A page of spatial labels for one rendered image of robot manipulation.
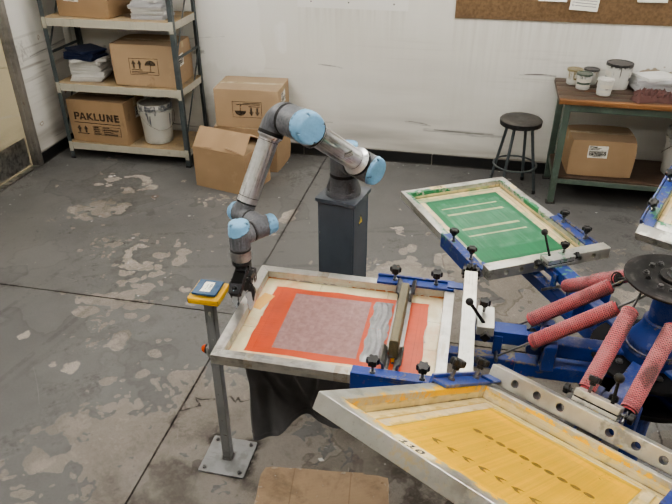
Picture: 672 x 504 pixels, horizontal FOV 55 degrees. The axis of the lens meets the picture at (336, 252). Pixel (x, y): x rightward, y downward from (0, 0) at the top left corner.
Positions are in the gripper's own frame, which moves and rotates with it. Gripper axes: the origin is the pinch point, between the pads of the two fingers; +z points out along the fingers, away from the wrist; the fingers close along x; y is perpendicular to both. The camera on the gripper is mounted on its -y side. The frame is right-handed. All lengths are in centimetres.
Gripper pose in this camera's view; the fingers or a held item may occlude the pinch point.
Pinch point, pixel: (243, 307)
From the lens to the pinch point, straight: 247.2
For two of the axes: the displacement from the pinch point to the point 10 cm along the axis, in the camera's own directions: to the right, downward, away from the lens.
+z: 0.0, 8.6, 5.1
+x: -9.8, -1.1, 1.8
